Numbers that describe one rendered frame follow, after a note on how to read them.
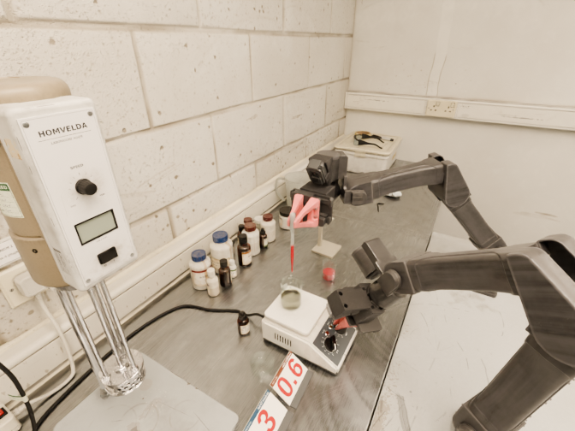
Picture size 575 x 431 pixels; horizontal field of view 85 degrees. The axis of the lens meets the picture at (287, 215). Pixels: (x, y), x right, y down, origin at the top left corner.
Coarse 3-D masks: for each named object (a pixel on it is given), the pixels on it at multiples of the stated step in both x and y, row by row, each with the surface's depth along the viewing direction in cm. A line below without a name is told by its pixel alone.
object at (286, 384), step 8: (288, 360) 69; (296, 360) 70; (288, 368) 68; (296, 368) 69; (304, 368) 70; (280, 376) 66; (288, 376) 67; (296, 376) 68; (280, 384) 65; (288, 384) 66; (296, 384) 67; (280, 392) 64; (288, 392) 65; (288, 400) 64
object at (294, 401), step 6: (276, 372) 66; (306, 372) 70; (312, 372) 70; (300, 378) 68; (306, 378) 69; (300, 384) 67; (306, 384) 67; (276, 390) 64; (294, 390) 66; (300, 390) 66; (282, 396) 64; (294, 396) 65; (300, 396) 65; (282, 402) 64; (288, 402) 64; (294, 402) 64; (294, 408) 63
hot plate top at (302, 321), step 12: (276, 300) 78; (312, 300) 78; (324, 300) 78; (264, 312) 74; (276, 312) 74; (288, 312) 74; (300, 312) 74; (312, 312) 74; (288, 324) 71; (300, 324) 71; (312, 324) 71
